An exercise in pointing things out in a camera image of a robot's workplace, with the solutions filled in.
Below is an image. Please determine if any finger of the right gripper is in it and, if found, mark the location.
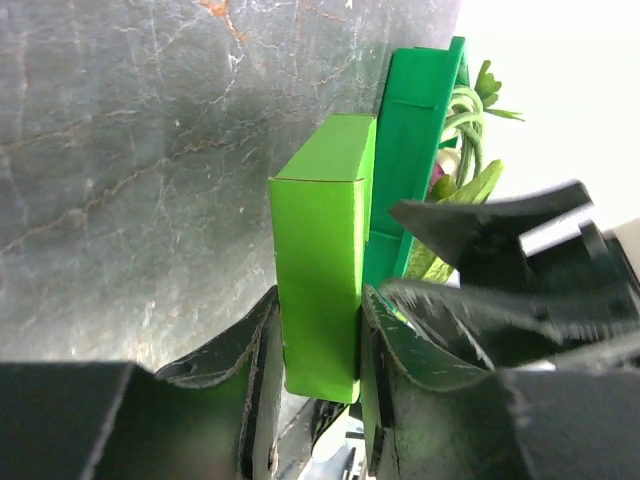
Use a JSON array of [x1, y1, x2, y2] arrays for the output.
[[390, 181, 608, 290], [380, 279, 639, 370]]

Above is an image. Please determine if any purple onion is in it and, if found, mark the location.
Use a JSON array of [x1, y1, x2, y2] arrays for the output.
[[431, 163, 446, 184]]

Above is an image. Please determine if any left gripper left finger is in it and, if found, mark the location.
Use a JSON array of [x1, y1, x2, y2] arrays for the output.
[[1, 288, 283, 479]]

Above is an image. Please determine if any green plastic tray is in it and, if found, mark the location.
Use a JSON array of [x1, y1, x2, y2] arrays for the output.
[[364, 37, 469, 287]]

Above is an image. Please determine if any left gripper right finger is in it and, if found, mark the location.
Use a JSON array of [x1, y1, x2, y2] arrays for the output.
[[361, 288, 639, 479]]

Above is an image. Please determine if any green paper box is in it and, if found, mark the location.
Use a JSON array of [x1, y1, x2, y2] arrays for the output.
[[269, 114, 376, 404]]

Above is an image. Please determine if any green long beans bundle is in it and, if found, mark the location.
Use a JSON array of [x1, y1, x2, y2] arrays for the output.
[[443, 85, 485, 187]]

